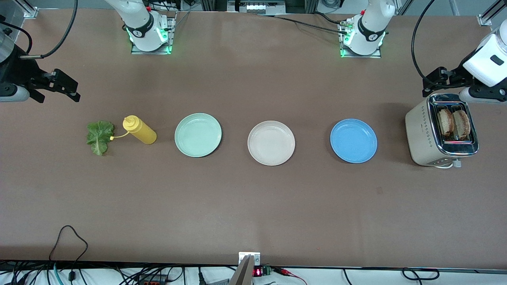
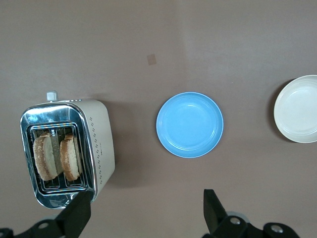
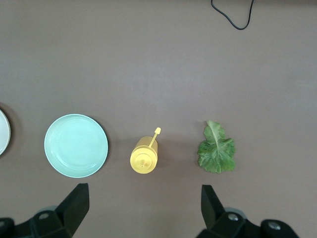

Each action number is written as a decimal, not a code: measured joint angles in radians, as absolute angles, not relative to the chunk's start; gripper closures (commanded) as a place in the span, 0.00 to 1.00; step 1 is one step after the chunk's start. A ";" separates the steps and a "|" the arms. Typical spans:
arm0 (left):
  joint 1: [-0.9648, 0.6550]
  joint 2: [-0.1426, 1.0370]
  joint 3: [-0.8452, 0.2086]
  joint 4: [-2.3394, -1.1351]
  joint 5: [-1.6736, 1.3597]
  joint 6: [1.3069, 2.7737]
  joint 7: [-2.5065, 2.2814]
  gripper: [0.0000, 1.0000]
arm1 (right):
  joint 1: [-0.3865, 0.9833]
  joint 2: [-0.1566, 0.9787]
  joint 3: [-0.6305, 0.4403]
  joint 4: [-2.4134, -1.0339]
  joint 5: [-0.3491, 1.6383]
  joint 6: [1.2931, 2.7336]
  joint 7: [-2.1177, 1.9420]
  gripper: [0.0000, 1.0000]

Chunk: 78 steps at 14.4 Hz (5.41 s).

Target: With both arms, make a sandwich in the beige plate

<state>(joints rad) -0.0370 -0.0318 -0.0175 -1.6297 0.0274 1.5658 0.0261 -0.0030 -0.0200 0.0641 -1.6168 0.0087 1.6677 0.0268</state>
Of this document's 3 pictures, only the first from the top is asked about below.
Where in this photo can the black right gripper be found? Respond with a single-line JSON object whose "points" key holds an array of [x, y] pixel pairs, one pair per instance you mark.
{"points": [[16, 70]]}

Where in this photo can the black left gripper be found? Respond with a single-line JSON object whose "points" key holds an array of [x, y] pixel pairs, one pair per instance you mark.
{"points": [[456, 76]]}

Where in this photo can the toasted brown bread slice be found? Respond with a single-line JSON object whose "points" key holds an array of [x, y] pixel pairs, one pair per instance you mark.
{"points": [[445, 122], [461, 124]]}

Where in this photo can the green lettuce leaf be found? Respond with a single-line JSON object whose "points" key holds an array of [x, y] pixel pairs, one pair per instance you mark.
{"points": [[99, 136]]}

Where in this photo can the yellow squeeze bottle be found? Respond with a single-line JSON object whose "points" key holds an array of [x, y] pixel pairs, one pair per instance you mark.
{"points": [[142, 132]]}

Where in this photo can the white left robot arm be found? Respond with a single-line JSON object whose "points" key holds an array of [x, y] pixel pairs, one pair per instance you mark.
{"points": [[368, 27]]}

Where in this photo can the blue plate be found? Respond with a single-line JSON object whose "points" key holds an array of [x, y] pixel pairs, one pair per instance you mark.
{"points": [[353, 141]]}

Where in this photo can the mint green plate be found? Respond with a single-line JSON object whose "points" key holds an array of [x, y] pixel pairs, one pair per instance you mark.
{"points": [[198, 135]]}

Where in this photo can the beige plate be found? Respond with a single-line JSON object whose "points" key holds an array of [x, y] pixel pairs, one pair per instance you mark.
{"points": [[271, 143]]}

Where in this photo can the beige chrome toaster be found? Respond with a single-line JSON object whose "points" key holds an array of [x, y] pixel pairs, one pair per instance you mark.
{"points": [[420, 134]]}

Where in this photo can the grey control box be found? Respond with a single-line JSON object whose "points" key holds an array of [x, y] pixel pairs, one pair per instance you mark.
{"points": [[257, 6]]}

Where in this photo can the red display circuit module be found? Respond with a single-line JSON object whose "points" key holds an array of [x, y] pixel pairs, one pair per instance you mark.
{"points": [[259, 272]]}

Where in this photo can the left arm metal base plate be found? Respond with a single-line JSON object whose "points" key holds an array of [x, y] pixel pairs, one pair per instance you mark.
{"points": [[362, 56]]}

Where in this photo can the aluminium corner bracket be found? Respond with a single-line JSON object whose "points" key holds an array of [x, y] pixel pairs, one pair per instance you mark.
{"points": [[29, 12], [485, 19]]}

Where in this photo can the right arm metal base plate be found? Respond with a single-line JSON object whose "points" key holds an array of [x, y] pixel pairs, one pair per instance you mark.
{"points": [[171, 39]]}

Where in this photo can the silver mounting bracket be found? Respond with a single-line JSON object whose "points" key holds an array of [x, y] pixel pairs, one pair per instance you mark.
{"points": [[255, 257]]}

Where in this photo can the aluminium camera post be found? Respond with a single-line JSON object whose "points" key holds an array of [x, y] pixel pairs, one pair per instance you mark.
{"points": [[242, 275]]}

